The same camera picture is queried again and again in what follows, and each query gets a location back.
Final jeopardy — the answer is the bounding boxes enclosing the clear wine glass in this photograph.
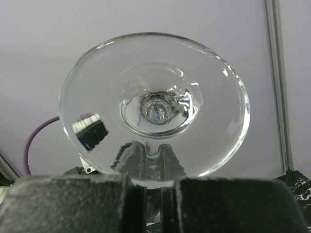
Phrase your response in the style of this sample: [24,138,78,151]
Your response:
[59,32,251,189]

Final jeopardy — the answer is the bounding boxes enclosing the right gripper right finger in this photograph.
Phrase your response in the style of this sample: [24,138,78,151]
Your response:
[161,178,308,233]

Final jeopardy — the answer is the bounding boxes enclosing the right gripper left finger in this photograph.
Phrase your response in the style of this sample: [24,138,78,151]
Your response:
[0,174,146,233]

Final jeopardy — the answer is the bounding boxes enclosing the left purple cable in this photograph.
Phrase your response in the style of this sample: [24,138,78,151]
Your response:
[23,116,61,177]

